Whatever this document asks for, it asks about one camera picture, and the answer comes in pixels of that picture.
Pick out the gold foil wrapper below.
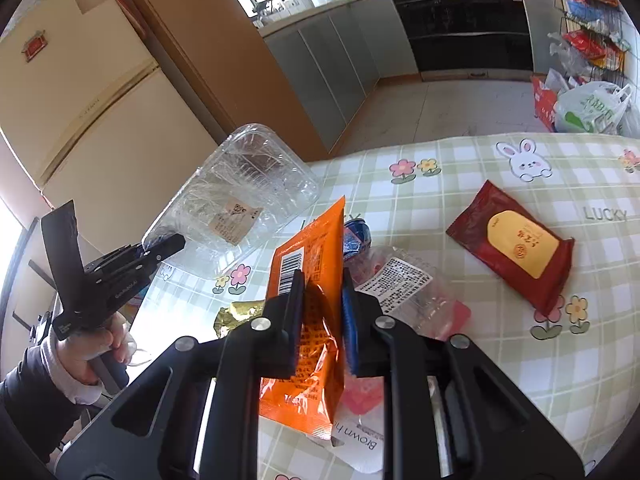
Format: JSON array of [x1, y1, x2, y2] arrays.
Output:
[[214, 300, 265, 338]]

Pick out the beige refrigerator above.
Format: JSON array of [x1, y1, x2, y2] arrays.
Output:
[[1, 0, 216, 252]]

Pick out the white green plastic bag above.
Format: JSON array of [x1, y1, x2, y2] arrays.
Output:
[[554, 81, 634, 134]]

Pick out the green checked tablecloth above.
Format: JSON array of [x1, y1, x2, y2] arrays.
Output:
[[129, 133, 639, 470]]

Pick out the black oven range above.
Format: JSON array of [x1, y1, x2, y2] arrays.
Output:
[[393, 0, 534, 80]]

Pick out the clear plastic clamshell box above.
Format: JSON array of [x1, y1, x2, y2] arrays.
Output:
[[142, 124, 320, 278]]

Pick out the wooden partition pillar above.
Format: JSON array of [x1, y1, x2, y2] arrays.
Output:
[[132, 0, 329, 162]]

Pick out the dark left sleeve forearm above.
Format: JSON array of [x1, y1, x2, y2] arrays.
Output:
[[1, 334, 103, 463]]

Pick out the white floral card package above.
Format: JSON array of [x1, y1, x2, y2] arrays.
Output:
[[326, 402, 384, 474]]

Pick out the red box on floor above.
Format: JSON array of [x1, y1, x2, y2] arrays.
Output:
[[530, 76, 558, 132]]

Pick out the red fridge magnet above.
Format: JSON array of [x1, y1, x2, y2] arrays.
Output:
[[22, 30, 48, 63]]

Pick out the dark red wet-wipe packet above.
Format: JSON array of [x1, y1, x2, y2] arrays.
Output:
[[447, 181, 575, 316]]

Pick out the wire snack rack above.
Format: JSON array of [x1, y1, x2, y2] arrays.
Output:
[[550, 0, 638, 87]]

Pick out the grey kitchen cabinets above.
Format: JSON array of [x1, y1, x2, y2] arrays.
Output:
[[259, 0, 419, 152]]

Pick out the red clear plastic tray package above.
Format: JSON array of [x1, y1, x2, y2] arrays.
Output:
[[344, 245, 472, 416]]

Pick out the orange snack wrapper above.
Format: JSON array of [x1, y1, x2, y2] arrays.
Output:
[[259, 197, 345, 441]]

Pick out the person's left hand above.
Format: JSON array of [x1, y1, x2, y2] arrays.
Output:
[[55, 312, 137, 386]]

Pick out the blue round wrapper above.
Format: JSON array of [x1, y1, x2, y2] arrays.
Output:
[[343, 218, 371, 261]]

